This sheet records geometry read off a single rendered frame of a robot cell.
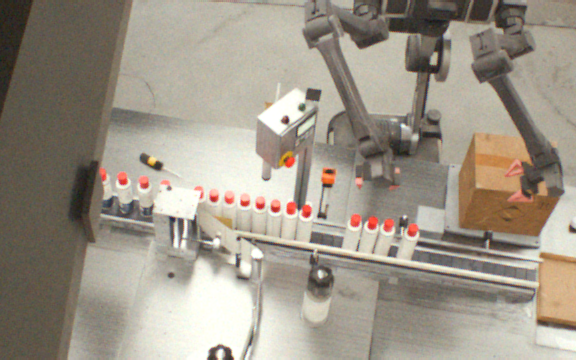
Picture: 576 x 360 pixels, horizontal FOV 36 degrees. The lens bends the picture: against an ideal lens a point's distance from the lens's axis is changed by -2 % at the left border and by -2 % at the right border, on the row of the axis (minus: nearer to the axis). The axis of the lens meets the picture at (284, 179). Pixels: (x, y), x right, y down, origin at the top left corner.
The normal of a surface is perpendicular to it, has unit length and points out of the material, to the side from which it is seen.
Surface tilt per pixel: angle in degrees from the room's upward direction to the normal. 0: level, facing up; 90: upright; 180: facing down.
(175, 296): 0
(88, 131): 55
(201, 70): 0
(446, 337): 0
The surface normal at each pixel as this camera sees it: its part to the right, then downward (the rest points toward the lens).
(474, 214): -0.10, 0.83
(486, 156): 0.06, -0.55
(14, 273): 0.85, -0.26
